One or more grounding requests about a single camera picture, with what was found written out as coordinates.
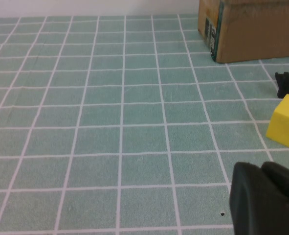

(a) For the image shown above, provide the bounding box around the yellow cube block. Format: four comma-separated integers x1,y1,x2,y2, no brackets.
266,94,289,152

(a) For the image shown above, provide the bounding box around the brown cardboard box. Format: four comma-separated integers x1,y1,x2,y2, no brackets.
197,0,289,64

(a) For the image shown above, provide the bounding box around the green checkered tablecloth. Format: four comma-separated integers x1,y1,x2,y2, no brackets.
0,15,289,235

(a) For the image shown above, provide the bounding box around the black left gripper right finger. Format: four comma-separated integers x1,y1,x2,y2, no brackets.
261,161,289,212

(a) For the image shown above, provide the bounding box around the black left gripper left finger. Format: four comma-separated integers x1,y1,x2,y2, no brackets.
229,161,289,235

